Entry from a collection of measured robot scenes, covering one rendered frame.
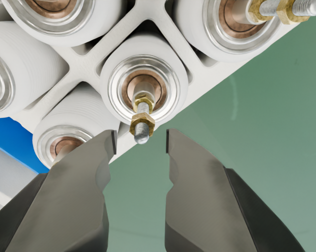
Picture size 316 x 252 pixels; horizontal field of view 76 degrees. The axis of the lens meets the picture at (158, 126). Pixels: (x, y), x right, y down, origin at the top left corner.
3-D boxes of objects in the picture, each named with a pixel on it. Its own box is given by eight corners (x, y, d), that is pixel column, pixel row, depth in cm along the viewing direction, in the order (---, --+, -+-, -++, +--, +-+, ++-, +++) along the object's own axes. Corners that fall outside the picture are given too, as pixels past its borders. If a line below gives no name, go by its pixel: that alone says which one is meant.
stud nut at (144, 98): (157, 104, 18) (158, 107, 18) (145, 116, 19) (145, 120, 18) (141, 90, 18) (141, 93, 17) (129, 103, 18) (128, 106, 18)
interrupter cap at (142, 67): (190, 67, 20) (191, 68, 20) (166, 129, 24) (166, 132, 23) (117, 42, 19) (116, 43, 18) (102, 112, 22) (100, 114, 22)
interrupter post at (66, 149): (83, 145, 24) (74, 163, 22) (79, 160, 26) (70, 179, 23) (63, 140, 24) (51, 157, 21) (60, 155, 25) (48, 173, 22)
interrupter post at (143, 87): (158, 83, 21) (160, 94, 18) (151, 103, 22) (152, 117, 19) (136, 76, 21) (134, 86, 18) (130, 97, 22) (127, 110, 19)
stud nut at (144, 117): (159, 123, 15) (160, 129, 14) (144, 138, 16) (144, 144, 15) (140, 107, 14) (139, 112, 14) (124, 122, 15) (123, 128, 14)
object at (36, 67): (79, 25, 34) (18, 34, 18) (80, 80, 39) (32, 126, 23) (18, 14, 33) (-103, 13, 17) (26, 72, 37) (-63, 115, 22)
